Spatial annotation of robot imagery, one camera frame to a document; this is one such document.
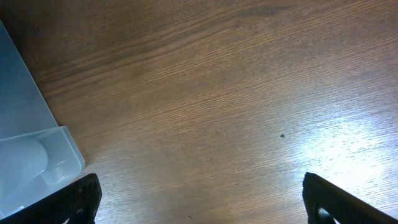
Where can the clear plastic storage bin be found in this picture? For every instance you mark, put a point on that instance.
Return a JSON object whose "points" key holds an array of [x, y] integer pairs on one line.
{"points": [[38, 157]]}

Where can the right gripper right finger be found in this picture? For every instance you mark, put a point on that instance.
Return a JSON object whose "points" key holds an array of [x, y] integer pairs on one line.
{"points": [[327, 203]]}

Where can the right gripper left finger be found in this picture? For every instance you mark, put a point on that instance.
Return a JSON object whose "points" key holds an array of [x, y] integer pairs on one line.
{"points": [[75, 203]]}

